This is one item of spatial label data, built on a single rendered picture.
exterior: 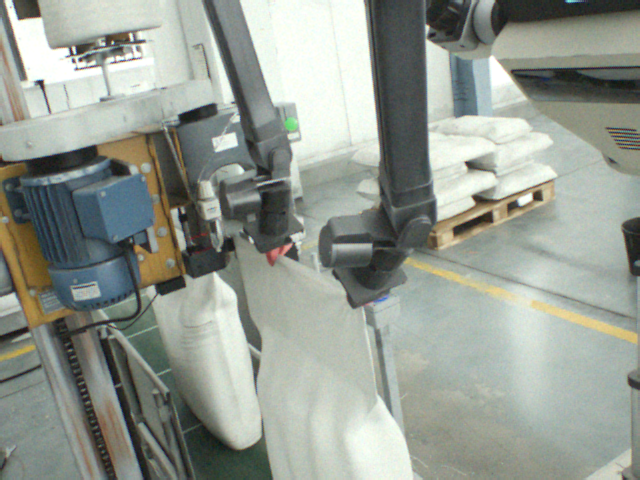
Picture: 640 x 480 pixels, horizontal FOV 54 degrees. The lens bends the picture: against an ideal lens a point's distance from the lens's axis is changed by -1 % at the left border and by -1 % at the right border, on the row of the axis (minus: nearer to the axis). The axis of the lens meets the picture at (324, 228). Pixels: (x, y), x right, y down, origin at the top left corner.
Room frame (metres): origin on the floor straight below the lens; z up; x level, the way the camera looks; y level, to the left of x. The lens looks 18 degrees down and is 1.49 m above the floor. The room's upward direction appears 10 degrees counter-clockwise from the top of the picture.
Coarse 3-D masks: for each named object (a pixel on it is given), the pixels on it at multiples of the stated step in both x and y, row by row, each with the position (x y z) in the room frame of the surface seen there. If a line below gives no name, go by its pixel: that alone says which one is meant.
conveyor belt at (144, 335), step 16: (128, 304) 2.80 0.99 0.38; (144, 304) 2.77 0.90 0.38; (144, 320) 2.58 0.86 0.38; (128, 336) 2.44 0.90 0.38; (144, 336) 2.41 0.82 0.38; (160, 336) 2.38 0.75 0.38; (144, 352) 2.26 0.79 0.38; (160, 352) 2.24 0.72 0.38; (160, 368) 2.11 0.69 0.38; (256, 384) 1.88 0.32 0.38; (176, 400) 1.86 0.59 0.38; (192, 416) 1.75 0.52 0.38; (192, 432) 1.66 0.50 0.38; (208, 432) 1.65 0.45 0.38; (192, 448) 1.58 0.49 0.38; (208, 448) 1.57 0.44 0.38; (224, 448) 1.55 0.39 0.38; (256, 448) 1.53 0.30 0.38; (192, 464) 1.50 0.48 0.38; (208, 464) 1.49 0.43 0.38; (224, 464) 1.48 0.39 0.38; (240, 464) 1.47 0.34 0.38; (256, 464) 1.46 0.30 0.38
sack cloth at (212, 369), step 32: (192, 288) 1.57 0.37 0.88; (224, 288) 1.57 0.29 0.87; (160, 320) 1.73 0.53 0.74; (192, 320) 1.54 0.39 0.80; (224, 320) 1.58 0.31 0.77; (192, 352) 1.56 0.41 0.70; (224, 352) 1.57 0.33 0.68; (192, 384) 1.57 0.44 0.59; (224, 384) 1.56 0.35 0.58; (224, 416) 1.55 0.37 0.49; (256, 416) 1.60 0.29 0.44
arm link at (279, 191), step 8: (256, 184) 1.09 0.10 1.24; (264, 184) 1.09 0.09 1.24; (272, 184) 1.09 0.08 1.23; (280, 184) 1.10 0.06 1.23; (288, 184) 1.10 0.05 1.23; (264, 192) 1.09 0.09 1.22; (272, 192) 1.08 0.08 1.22; (280, 192) 1.08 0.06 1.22; (288, 192) 1.10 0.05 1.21; (264, 200) 1.10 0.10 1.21; (272, 200) 1.09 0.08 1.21; (280, 200) 1.09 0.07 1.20; (288, 200) 1.10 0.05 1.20; (264, 208) 1.10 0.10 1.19; (272, 208) 1.10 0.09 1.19; (280, 208) 1.10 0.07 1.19; (288, 208) 1.11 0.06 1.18
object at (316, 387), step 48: (240, 240) 1.30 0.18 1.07; (288, 288) 1.13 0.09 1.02; (336, 288) 0.96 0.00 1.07; (288, 336) 1.18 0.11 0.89; (336, 336) 0.99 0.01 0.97; (288, 384) 1.09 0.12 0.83; (336, 384) 1.00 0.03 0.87; (288, 432) 1.04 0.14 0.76; (336, 432) 0.94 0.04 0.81; (384, 432) 0.94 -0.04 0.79
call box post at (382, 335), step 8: (384, 328) 1.39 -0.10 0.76; (376, 336) 1.40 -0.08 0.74; (384, 336) 1.39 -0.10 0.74; (376, 344) 1.41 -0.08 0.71; (384, 344) 1.39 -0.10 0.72; (384, 352) 1.39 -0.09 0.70; (392, 352) 1.40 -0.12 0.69; (384, 360) 1.39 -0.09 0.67; (392, 360) 1.40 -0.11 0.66; (384, 368) 1.39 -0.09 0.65; (392, 368) 1.40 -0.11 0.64; (384, 376) 1.40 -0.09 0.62; (392, 376) 1.40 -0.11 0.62; (384, 384) 1.40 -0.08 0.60; (392, 384) 1.39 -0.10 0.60; (384, 392) 1.41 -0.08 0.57; (392, 392) 1.39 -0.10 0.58; (392, 400) 1.39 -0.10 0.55; (392, 408) 1.39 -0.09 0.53; (400, 408) 1.40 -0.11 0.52; (392, 416) 1.39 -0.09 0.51; (400, 416) 1.40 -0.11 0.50; (400, 424) 1.40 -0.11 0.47
